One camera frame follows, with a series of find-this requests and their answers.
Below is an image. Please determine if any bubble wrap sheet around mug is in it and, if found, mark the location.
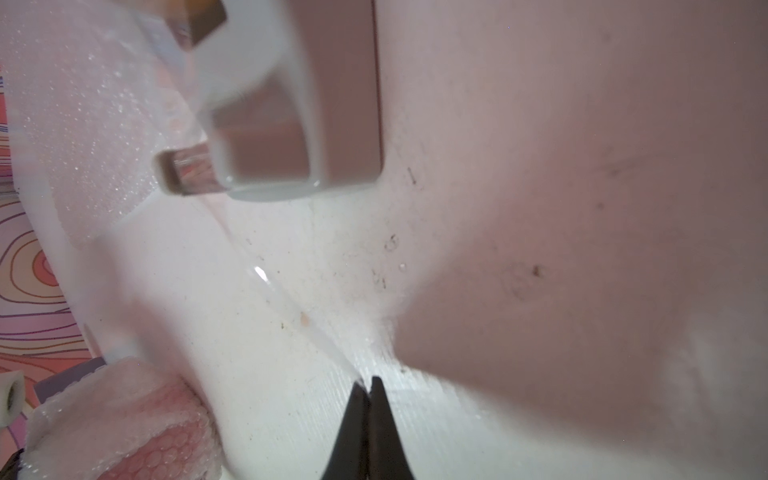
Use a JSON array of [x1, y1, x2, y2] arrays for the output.
[[15, 358, 222, 479]]

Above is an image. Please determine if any clear adhesive tape strip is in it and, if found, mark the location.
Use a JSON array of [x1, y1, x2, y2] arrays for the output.
[[198, 196, 366, 387]]

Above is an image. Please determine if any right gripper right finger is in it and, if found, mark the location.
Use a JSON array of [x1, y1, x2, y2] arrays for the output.
[[368, 376, 415, 480]]

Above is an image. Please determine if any flat bubble wrap sheet stack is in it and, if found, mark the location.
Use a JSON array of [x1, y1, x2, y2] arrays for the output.
[[1, 1, 203, 244]]

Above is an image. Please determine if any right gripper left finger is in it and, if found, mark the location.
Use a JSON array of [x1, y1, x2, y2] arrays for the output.
[[320, 382, 370, 480]]

